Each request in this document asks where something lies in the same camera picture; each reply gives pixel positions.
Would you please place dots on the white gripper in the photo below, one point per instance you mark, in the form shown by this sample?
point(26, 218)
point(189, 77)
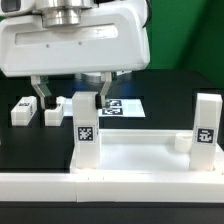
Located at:
point(56, 39)

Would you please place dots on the white desk top tray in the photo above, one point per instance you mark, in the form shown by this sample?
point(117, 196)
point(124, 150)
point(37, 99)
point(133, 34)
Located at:
point(133, 151)

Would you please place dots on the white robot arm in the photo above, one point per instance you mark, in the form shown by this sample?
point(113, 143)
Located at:
point(40, 38)

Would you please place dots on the white marker sheet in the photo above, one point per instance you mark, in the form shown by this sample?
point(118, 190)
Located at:
point(123, 108)

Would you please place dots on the white front fence bar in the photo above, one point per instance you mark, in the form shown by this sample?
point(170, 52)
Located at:
point(191, 187)

